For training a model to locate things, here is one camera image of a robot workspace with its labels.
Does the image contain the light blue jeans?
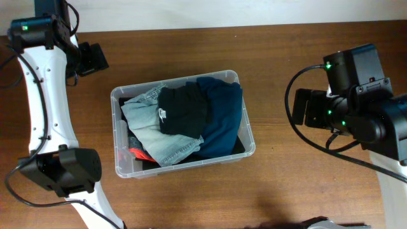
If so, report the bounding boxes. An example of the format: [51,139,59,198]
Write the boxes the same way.
[121,84,204,167]

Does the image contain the blue cloth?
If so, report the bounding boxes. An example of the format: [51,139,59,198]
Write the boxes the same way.
[183,77,242,158]

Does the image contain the black shorts with red trim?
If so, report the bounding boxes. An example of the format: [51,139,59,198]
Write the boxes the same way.
[128,132,155,162]

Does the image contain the small black shirt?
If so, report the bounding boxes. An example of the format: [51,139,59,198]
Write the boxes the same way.
[158,83,208,139]

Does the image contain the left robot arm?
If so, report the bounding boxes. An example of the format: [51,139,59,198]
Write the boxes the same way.
[8,0,125,228]

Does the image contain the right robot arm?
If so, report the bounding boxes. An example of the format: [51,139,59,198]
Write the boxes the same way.
[284,44,406,228]

